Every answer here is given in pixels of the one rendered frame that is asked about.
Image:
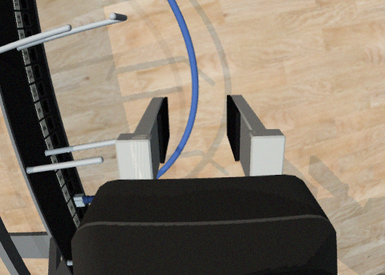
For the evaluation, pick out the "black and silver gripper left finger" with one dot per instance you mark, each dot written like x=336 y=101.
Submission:
x=140 y=153

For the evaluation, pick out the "blue cable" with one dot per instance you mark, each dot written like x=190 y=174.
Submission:
x=195 y=87

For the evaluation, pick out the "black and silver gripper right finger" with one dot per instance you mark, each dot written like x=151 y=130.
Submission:
x=261 y=151

